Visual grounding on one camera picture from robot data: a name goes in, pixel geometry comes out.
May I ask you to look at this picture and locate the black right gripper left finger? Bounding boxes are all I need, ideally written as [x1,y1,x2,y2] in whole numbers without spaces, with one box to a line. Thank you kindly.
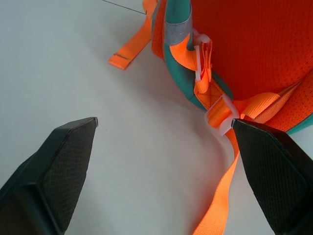
[0,117,99,235]

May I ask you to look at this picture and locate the orange and teal backpack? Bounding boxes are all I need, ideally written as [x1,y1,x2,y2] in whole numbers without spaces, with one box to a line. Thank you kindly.
[108,0,313,235]

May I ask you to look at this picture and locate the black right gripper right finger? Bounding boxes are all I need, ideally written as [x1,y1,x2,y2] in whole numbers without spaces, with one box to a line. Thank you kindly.
[232,118,313,235]

